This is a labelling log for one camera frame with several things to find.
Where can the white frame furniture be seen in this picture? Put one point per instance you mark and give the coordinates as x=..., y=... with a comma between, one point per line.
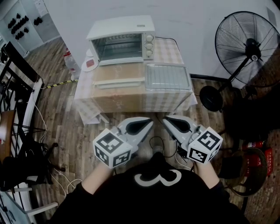
x=32, y=210

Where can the brown wooden desk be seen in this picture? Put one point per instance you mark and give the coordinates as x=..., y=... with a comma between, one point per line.
x=6, y=131

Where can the black pedestal fan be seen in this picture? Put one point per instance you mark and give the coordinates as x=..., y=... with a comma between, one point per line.
x=245, y=43

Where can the black armchair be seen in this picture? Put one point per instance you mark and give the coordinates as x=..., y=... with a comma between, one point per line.
x=251, y=118

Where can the group of black wall holders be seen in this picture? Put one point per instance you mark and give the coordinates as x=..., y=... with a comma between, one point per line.
x=19, y=26

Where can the person's right forearm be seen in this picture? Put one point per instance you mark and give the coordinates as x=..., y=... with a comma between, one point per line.
x=207, y=175

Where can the person's black printed shirt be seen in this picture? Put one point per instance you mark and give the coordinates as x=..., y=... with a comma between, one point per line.
x=148, y=197

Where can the black office chair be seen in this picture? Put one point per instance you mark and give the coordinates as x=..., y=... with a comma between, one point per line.
x=26, y=166

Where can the small white dish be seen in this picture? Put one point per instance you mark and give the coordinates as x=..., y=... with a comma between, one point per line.
x=88, y=53

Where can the person's left forearm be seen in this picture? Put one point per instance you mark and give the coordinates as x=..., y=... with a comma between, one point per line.
x=98, y=179

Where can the large clear water bottle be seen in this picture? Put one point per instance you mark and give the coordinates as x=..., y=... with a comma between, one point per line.
x=71, y=63

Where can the red fire extinguisher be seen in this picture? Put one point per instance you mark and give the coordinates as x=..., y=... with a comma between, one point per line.
x=254, y=144

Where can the table with checked cloth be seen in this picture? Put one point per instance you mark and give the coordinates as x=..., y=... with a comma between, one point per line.
x=131, y=98

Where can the metal baking tray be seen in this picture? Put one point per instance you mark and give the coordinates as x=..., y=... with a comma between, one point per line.
x=189, y=86

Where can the black metal railing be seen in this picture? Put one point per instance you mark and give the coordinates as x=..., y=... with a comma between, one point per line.
x=15, y=87

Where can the white plate with red piece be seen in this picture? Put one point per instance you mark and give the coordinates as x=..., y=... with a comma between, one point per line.
x=89, y=64

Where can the white paper notice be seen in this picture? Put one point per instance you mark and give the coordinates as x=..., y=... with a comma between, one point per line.
x=41, y=6

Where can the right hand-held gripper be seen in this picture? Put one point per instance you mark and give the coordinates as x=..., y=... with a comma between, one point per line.
x=205, y=146

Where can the white toaster oven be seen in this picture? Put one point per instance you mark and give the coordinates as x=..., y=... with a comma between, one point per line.
x=120, y=25

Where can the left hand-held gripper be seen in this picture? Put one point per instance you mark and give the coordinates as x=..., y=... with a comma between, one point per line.
x=111, y=148

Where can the white wall panel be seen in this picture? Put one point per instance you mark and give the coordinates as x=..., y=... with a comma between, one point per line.
x=50, y=28

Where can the person's grey shoe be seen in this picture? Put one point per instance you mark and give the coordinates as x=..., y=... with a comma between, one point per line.
x=158, y=148

